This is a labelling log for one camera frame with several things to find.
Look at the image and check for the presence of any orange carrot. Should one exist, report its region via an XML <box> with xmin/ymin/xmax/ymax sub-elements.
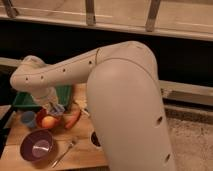
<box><xmin>65</xmin><ymin>103</ymin><xmax>81</xmax><ymax>129</ymax></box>

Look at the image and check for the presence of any grey towel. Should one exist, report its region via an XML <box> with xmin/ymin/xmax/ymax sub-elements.
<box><xmin>49</xmin><ymin>103</ymin><xmax>65</xmax><ymax>116</ymax></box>

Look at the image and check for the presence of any wooden cutting board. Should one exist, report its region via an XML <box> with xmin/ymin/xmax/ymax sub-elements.
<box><xmin>0</xmin><ymin>83</ymin><xmax>109</xmax><ymax>171</ymax></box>

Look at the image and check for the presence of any blue plastic cup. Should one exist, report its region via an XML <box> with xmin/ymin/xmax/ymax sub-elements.
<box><xmin>20</xmin><ymin>111</ymin><xmax>36</xmax><ymax>129</ymax></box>

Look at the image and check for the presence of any purple bowl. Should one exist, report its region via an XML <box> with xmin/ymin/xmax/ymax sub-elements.
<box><xmin>20</xmin><ymin>129</ymin><xmax>54</xmax><ymax>162</ymax></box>

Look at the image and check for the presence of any white cup with brown contents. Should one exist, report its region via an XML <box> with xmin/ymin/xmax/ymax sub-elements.
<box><xmin>90</xmin><ymin>131</ymin><xmax>101</xmax><ymax>148</ymax></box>

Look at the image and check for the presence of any metal fork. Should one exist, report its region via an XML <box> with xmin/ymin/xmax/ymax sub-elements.
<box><xmin>51</xmin><ymin>140</ymin><xmax>77</xmax><ymax>168</ymax></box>

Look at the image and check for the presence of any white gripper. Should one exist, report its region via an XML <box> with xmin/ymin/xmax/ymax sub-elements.
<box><xmin>33</xmin><ymin>87</ymin><xmax>59</xmax><ymax>108</ymax></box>

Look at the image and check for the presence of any orange bowl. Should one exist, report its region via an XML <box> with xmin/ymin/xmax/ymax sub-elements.
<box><xmin>36</xmin><ymin>109</ymin><xmax>61</xmax><ymax>128</ymax></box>

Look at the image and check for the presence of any green plastic tray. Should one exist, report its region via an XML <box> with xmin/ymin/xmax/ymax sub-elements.
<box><xmin>12</xmin><ymin>86</ymin><xmax>72</xmax><ymax>110</ymax></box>

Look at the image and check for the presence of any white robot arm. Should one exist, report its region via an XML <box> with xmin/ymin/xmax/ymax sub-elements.
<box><xmin>10</xmin><ymin>41</ymin><xmax>176</xmax><ymax>171</ymax></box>

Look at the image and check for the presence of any orange egg-shaped ball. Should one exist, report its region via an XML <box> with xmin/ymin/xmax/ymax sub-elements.
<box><xmin>41</xmin><ymin>116</ymin><xmax>55</xmax><ymax>129</ymax></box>

